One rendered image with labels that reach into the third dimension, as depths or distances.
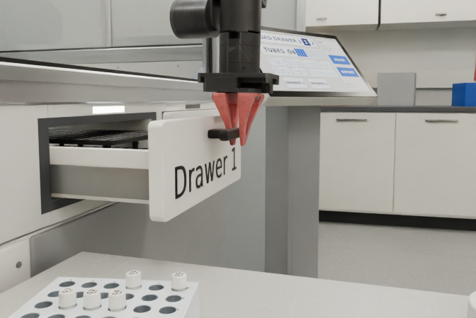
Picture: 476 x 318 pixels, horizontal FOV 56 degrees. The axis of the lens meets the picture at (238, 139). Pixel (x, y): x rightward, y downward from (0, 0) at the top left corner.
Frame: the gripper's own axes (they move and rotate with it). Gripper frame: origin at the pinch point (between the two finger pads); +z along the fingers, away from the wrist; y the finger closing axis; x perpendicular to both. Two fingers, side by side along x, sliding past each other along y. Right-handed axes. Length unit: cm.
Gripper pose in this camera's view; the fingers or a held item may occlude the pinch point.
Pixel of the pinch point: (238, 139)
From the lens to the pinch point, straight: 63.2
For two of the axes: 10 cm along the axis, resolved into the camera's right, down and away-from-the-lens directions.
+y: -9.5, -0.5, 3.0
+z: -0.2, 10.0, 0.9
